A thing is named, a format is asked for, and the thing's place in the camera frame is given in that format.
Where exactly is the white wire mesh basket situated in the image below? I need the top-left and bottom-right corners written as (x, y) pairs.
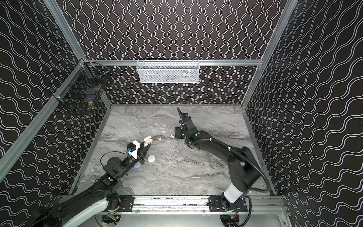
top-left (136, 59), bottom-right (200, 84)

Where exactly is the purple round disc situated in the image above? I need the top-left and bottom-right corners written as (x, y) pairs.
top-left (133, 162), bottom-right (142, 169)

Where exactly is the black wire basket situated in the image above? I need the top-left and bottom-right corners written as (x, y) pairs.
top-left (56, 62), bottom-right (110, 115)

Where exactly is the white round disc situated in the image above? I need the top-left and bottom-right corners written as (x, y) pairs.
top-left (147, 155), bottom-right (156, 163)

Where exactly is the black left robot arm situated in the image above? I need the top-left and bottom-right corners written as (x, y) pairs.
top-left (26, 144), bottom-right (151, 227)

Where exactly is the cream earbud charging case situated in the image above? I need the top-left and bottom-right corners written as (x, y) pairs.
top-left (144, 136), bottom-right (153, 147)

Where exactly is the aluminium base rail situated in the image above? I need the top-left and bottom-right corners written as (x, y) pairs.
top-left (114, 195), bottom-right (286, 215)

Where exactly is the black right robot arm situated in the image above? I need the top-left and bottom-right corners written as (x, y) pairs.
top-left (175, 108), bottom-right (272, 211)

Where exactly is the aluminium corner frame post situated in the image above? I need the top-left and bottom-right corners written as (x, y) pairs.
top-left (44, 0), bottom-right (86, 60)

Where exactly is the small brass object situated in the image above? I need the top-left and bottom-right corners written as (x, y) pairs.
top-left (88, 101), bottom-right (95, 111)

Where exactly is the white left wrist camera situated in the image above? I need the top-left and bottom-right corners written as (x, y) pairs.
top-left (126, 141), bottom-right (140, 159)

